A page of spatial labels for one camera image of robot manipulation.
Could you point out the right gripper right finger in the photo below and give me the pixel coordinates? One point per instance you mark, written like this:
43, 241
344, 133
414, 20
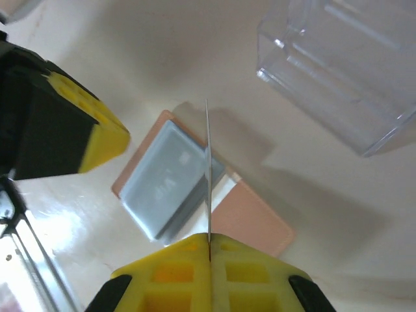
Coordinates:
253, 276

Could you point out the pink leather card holder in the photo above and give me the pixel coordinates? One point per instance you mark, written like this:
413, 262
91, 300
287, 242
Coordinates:
253, 221

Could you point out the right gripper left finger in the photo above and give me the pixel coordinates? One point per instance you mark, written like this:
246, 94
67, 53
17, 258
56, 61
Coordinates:
169, 276

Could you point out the blue credit card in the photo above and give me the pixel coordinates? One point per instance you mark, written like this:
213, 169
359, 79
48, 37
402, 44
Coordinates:
156, 182

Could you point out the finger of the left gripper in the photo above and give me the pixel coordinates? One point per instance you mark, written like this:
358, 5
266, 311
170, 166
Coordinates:
48, 130

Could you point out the pale pink credit card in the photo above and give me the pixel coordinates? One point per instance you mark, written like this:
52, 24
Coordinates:
208, 162

